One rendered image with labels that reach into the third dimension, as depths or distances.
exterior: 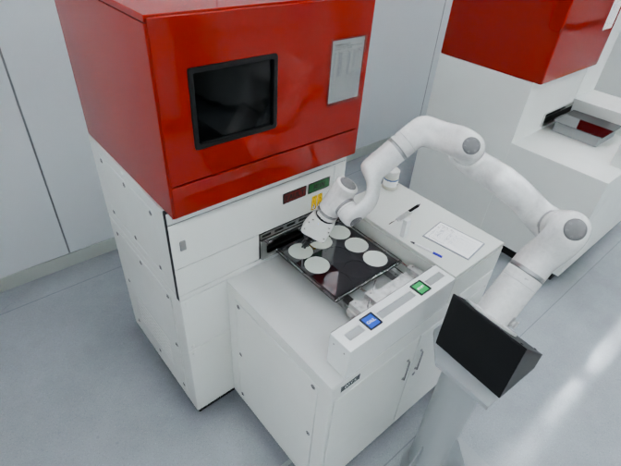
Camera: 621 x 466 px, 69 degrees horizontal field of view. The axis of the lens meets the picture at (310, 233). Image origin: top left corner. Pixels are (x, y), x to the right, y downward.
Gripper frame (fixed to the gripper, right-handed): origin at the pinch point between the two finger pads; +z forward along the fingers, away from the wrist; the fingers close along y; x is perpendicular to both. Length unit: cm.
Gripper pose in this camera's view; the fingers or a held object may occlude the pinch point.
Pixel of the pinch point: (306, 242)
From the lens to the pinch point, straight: 171.8
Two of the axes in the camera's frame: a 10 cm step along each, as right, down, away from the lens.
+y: 8.7, 4.7, 1.6
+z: -4.6, 6.5, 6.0
